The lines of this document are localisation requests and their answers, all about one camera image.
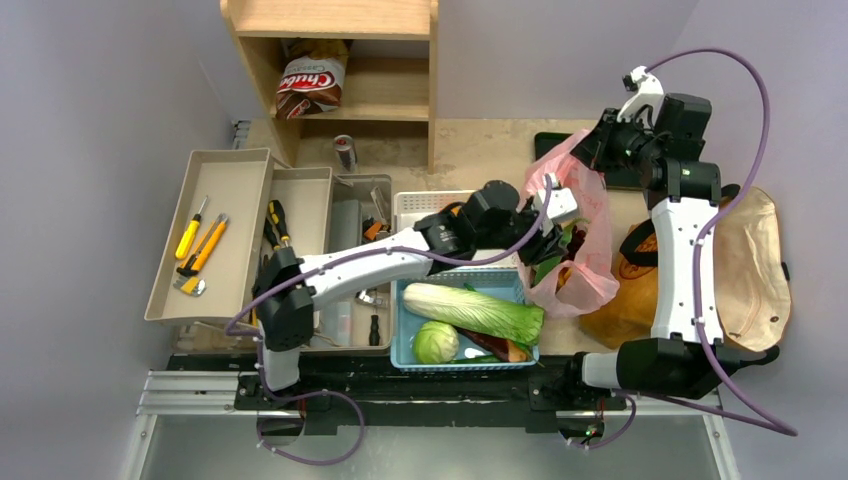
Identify grey plastic case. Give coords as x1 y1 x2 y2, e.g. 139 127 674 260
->
327 200 362 253

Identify blue perforated basket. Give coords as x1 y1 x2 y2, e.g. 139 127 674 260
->
390 268 540 373

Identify Chubs snack bag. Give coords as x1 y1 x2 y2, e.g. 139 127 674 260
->
275 38 352 120

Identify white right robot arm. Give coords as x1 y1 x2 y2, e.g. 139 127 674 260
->
561 93 751 407

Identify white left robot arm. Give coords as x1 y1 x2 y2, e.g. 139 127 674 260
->
250 175 579 409

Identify black tray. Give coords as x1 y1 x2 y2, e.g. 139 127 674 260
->
533 132 642 191

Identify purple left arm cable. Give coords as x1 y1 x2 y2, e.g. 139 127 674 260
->
223 173 554 466

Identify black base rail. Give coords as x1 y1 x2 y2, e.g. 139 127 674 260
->
138 355 629 435

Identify beige toolbox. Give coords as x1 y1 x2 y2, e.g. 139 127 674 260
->
271 169 394 355

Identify green napa cabbage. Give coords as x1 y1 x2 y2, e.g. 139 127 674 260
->
402 283 545 346

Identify orange hex key set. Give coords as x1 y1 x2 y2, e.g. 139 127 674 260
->
362 218 391 243

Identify dark purple grapes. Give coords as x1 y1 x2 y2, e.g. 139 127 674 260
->
563 225 588 260

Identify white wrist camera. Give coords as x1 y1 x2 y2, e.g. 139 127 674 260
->
532 188 579 234
616 66 665 123

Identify small black screwdriver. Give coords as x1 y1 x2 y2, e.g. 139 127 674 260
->
368 314 381 346

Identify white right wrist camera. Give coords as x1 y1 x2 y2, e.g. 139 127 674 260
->
616 66 665 123

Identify pink plastic grocery bag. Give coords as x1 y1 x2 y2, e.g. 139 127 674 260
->
517 129 619 318

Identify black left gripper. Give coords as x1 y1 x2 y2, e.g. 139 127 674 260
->
473 195 566 267

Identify white perforated basket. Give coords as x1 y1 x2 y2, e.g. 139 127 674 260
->
392 190 518 269

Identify beige toolbox tray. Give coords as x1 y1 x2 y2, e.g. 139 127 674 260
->
144 148 334 325

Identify brown Trader Joe's bag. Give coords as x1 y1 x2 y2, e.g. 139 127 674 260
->
579 187 791 352

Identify clear small parts box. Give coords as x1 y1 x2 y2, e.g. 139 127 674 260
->
322 301 353 347

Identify black yellow screwdriver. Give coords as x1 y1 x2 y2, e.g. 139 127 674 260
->
263 219 281 250
266 200 290 248

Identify orange carrot piece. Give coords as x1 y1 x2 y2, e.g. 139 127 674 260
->
556 260 573 292

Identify orange utility knife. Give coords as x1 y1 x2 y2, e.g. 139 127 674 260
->
176 213 229 277

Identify wooden shelf unit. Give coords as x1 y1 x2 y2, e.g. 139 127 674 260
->
220 1 439 171

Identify silver drink can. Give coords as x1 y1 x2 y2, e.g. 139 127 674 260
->
333 135 358 173

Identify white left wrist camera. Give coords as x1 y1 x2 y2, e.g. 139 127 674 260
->
532 188 579 234

